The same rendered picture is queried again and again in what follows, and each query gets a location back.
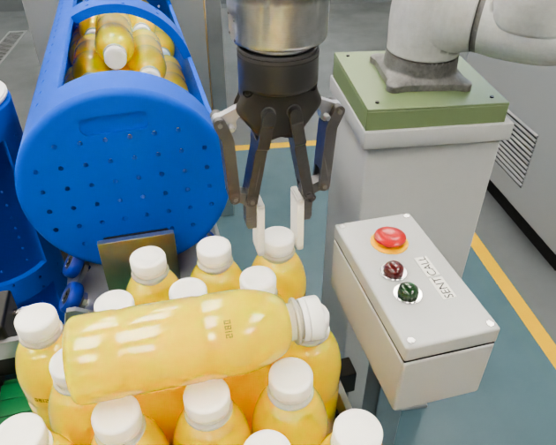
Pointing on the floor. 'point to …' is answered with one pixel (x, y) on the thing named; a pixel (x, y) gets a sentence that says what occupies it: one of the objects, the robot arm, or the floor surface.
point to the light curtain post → (213, 18)
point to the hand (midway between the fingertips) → (278, 222)
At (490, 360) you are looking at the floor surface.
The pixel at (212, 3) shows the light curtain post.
